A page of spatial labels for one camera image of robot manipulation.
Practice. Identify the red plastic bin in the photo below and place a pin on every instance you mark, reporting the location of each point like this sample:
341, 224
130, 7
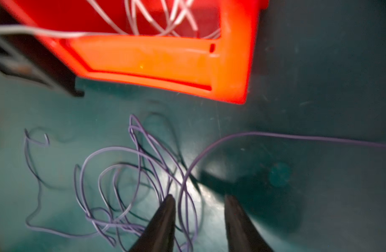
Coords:
201, 48

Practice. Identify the green tabletop mat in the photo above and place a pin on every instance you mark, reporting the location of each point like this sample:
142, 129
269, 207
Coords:
319, 69

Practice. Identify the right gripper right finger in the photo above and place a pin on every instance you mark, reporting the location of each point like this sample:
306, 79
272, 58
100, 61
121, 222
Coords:
242, 235

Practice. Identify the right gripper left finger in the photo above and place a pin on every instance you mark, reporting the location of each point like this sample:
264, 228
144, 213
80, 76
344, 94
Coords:
159, 235

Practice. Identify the black plastic bin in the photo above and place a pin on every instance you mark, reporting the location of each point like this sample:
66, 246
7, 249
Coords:
23, 57

